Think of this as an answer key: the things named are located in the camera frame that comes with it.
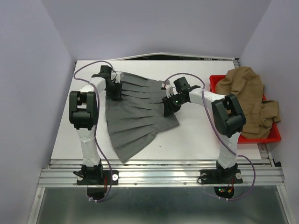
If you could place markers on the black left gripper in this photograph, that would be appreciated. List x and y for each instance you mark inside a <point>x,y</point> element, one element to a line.
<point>117,95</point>

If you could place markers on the red plastic tray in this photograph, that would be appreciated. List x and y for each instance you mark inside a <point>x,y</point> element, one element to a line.
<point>274,135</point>

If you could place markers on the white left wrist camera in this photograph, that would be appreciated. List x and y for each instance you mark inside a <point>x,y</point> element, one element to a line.
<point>116,76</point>

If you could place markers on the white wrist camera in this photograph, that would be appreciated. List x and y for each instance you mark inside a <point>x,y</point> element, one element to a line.
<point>168,87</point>
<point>116,76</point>

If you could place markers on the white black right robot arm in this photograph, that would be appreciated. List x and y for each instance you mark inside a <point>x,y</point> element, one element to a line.
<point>224,113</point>

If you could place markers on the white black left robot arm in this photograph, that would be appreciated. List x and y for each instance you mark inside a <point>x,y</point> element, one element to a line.
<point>84,110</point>

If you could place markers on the grey pleated skirt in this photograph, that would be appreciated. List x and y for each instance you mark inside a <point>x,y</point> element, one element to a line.
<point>134,122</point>

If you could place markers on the tan brown skirt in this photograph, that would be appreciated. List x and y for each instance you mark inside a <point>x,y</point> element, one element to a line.
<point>248,87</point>

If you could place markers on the aluminium rail frame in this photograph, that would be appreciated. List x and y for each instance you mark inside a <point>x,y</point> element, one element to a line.
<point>161,165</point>

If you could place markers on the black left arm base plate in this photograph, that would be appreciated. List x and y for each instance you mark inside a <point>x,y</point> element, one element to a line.
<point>107,179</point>

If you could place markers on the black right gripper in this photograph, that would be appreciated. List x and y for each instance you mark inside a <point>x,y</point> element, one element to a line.
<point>169,109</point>

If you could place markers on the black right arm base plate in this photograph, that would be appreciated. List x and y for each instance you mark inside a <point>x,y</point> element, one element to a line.
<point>213,176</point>

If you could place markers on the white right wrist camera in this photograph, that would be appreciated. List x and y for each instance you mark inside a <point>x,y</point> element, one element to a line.
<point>168,87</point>

